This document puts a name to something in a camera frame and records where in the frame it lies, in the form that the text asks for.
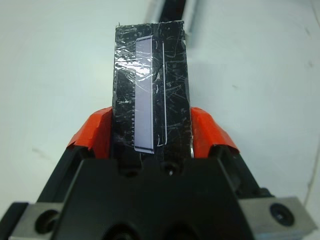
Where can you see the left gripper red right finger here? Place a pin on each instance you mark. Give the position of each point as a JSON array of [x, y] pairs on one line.
[[210, 135]]

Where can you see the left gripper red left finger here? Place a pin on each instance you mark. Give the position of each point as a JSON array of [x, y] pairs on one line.
[[95, 135]]

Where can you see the black glossy box lid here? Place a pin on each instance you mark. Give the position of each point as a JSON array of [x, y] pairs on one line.
[[172, 100]]

